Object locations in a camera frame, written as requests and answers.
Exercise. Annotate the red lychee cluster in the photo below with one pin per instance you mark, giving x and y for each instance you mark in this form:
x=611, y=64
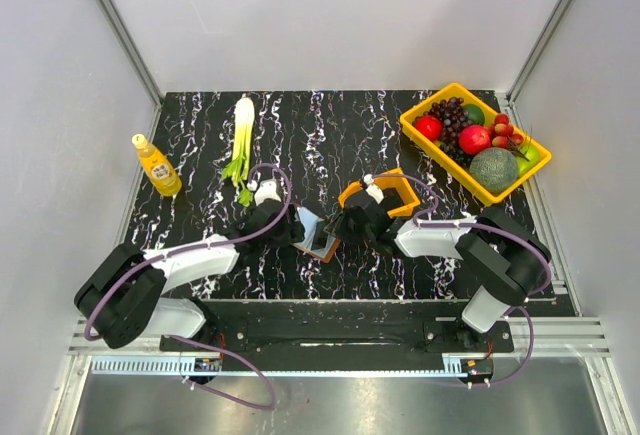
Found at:
x=502, y=133

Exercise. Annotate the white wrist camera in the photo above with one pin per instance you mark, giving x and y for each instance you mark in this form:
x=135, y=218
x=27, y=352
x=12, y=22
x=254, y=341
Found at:
x=265, y=190
x=372, y=189

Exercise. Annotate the red pomegranate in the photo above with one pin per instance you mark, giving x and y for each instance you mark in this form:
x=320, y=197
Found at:
x=474, y=139

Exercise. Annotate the yellow juice bottle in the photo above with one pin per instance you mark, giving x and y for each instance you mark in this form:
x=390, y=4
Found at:
x=157, y=167

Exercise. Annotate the green netted melon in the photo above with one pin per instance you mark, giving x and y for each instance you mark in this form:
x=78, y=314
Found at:
x=495, y=169

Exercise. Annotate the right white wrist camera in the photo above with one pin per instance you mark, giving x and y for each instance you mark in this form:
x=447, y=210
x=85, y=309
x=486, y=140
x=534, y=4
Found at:
x=372, y=189

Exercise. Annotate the black credit card white edge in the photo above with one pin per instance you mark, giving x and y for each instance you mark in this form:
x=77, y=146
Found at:
x=321, y=238

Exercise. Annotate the small orange plastic bin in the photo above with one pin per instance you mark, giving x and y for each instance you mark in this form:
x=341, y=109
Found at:
x=400, y=199

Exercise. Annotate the green apple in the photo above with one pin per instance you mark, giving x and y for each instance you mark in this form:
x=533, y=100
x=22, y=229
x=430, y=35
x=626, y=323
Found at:
x=528, y=157

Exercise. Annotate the brown leather card holder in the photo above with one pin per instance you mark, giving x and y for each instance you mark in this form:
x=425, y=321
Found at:
x=308, y=219

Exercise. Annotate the dark purple grape bunch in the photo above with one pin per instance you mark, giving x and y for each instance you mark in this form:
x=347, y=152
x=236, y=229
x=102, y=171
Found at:
x=454, y=120

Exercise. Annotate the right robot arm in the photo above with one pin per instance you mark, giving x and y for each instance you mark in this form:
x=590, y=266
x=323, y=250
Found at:
x=509, y=261

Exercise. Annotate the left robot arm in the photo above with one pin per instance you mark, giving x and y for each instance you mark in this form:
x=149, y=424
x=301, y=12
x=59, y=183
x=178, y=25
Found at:
x=124, y=297

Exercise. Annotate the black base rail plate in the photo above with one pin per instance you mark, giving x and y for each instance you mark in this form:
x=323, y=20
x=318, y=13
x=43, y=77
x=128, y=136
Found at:
x=435, y=326

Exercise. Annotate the dark green avocado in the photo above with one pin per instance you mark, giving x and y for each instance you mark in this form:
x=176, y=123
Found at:
x=474, y=114

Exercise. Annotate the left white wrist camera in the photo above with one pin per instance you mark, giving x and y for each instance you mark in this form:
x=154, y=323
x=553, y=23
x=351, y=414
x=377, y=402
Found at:
x=265, y=190

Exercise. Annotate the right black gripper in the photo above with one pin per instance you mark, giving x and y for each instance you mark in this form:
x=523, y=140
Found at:
x=338, y=229

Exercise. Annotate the red apple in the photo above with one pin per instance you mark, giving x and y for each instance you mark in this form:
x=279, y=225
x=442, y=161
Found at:
x=429, y=126

